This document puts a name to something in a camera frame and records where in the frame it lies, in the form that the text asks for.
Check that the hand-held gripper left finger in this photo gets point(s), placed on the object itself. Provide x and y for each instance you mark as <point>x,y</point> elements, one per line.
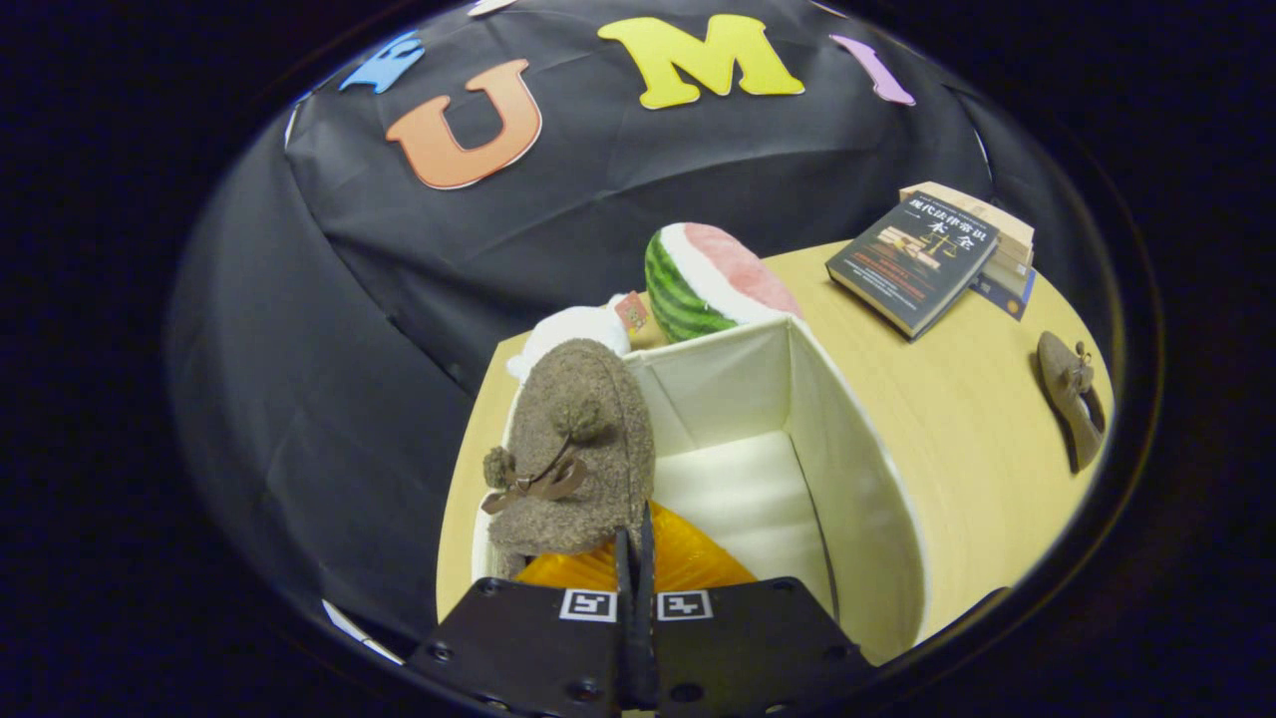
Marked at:
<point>528,648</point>

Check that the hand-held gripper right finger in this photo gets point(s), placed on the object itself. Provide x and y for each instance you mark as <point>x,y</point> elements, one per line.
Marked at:
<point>748,648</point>

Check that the grey fabric storage box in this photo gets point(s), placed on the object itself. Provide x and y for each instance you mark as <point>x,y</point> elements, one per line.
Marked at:
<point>857,499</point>

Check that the brown fuzzy shoe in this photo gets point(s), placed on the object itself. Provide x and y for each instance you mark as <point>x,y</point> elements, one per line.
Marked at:
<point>578,469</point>
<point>1072,399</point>

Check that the white plush toy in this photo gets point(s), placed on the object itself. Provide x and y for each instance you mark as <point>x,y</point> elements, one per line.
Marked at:
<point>573,334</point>

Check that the watermelon slice plush toy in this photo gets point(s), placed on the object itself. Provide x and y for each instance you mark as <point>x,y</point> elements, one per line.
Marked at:
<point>698,284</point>

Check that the black cover book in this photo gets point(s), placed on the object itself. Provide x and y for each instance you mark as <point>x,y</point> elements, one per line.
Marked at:
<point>912,264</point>

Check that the blue cover book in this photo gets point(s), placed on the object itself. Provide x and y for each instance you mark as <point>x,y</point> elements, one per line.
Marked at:
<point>1007,297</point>

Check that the beige book with barcode label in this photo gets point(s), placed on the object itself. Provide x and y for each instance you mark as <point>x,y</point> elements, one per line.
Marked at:
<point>1009,274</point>

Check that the thick tan cover book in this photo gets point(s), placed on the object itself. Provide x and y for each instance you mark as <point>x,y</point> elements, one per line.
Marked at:
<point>982,214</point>

